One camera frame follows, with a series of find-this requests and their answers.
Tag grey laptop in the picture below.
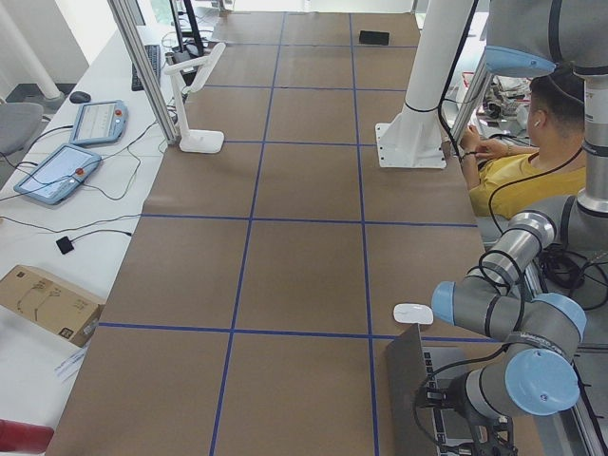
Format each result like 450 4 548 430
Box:
386 325 472 456

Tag black mouse pad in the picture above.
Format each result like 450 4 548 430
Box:
358 30 390 46

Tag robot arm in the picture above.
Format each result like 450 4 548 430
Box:
414 1 607 455

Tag white computer mouse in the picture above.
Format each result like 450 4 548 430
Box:
392 303 434 325

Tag white desk lamp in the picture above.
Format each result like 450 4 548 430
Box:
164 42 226 154

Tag black computer mouse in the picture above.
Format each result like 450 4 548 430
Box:
68 91 91 105

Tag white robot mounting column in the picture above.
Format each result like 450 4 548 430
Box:
375 0 477 169

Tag person in yellow shirt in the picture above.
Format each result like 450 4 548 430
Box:
460 65 586 219

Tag blue teach pendant far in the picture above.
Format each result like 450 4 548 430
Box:
69 100 128 146

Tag blue teach pendant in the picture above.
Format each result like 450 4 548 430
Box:
13 143 102 205
69 100 128 146

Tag black keyboard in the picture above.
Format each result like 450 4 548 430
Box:
130 44 162 92

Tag small black square device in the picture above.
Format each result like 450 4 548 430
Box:
55 236 74 255

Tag blue teach pendant near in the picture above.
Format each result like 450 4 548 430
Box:
13 143 102 205

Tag cardboard box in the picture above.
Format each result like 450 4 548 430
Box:
1 265 105 348

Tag red cylinder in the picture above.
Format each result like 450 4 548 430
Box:
1 419 54 455

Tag aluminium frame post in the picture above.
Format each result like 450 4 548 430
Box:
107 0 178 145

